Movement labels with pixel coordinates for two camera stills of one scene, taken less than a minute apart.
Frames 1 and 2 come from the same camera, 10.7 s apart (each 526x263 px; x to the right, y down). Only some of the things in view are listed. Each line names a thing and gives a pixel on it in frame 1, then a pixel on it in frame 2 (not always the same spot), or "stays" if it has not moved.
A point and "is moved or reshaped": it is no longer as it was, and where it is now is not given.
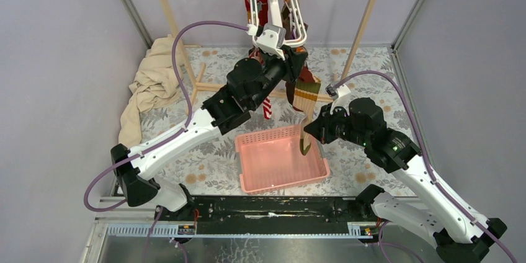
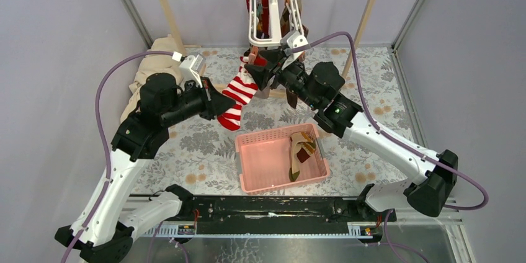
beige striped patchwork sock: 306,98 is moved or reshaped
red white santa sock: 267,107 is moved or reshaped
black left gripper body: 289,74 to 192,102
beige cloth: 156,84 stays
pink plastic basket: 272,159 stays
